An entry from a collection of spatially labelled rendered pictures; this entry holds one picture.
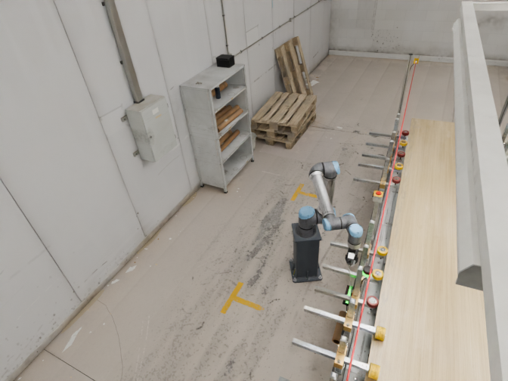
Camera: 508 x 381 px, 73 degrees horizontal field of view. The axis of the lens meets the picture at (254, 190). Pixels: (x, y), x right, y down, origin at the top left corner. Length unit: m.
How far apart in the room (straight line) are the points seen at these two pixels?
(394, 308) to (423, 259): 0.53
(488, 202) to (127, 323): 3.42
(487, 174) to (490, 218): 0.19
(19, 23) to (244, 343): 3.14
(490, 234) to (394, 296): 1.83
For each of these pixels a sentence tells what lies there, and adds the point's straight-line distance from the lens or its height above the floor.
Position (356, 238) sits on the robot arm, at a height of 1.31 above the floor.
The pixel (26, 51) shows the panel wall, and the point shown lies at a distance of 3.24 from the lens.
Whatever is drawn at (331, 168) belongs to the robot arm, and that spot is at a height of 1.42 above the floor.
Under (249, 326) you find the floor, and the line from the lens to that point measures 3.55.
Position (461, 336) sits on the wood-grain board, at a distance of 2.68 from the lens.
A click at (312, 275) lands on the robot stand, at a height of 0.04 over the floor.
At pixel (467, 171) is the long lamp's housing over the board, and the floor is 2.38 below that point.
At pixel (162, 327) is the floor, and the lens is 3.73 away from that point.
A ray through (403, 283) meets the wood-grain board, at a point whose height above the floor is 0.90.
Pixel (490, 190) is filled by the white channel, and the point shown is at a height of 2.46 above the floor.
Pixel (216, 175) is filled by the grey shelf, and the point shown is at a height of 0.30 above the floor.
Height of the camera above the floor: 3.05
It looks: 38 degrees down
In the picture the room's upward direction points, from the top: 6 degrees counter-clockwise
